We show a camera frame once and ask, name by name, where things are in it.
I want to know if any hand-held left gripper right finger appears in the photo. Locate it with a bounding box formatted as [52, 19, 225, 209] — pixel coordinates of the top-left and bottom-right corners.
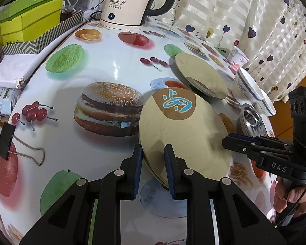
[164, 144, 287, 245]

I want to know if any beige plate with blue logo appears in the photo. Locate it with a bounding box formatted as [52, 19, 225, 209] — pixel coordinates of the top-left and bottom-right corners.
[138, 87, 234, 189]

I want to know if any dark green cardboard box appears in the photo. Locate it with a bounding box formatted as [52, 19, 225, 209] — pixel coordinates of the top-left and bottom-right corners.
[0, 0, 60, 22]

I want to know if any white yogurt cup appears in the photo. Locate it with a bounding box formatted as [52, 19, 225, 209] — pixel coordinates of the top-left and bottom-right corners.
[227, 46, 250, 68]

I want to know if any lime green cardboard box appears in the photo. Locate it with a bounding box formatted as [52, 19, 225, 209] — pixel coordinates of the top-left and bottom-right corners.
[0, 0, 64, 47]

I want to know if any person's right hand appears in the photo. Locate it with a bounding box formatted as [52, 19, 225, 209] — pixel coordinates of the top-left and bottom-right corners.
[273, 177, 306, 218]

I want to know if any black binder clip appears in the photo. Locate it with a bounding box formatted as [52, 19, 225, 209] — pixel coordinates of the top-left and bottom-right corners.
[0, 122, 46, 166]

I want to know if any heart print striped curtain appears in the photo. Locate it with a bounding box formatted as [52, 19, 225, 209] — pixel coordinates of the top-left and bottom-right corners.
[153, 0, 306, 103]

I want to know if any black kettle power cord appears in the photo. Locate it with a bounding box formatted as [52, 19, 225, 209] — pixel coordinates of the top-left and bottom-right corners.
[84, 10, 103, 21]

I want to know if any food print tablecloth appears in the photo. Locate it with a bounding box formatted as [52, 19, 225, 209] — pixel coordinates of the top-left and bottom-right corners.
[0, 18, 279, 245]

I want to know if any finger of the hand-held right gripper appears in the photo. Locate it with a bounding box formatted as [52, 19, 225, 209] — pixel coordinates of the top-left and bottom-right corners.
[222, 136, 294, 163]
[230, 133, 287, 146]

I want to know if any white bowl with blue stripe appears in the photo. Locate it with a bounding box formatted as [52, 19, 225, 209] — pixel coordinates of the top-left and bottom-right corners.
[255, 89, 277, 117]
[232, 67, 265, 105]

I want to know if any person's right forearm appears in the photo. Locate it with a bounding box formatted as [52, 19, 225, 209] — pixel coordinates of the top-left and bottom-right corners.
[273, 210, 306, 238]

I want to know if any beige plate with brown motif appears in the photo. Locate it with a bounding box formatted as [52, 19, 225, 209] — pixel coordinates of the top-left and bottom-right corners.
[174, 53, 228, 100]

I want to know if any stainless steel bowl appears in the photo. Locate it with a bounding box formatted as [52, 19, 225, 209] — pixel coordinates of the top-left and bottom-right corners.
[238, 103, 270, 137]

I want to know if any wet wipes pack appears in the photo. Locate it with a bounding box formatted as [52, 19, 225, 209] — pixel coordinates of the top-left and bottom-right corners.
[0, 87, 16, 116]

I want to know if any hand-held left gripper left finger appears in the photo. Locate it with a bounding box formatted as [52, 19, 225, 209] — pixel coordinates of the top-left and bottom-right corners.
[19, 144, 144, 245]

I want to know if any white folded paper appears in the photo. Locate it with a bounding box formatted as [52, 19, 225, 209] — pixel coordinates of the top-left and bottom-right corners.
[0, 53, 26, 89]

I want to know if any grey chevron pattern box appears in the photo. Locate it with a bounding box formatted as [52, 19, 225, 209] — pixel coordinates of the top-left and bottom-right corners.
[0, 11, 83, 56]

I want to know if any white electric kettle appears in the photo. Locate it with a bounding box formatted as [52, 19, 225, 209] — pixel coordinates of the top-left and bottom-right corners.
[99, 0, 185, 30]

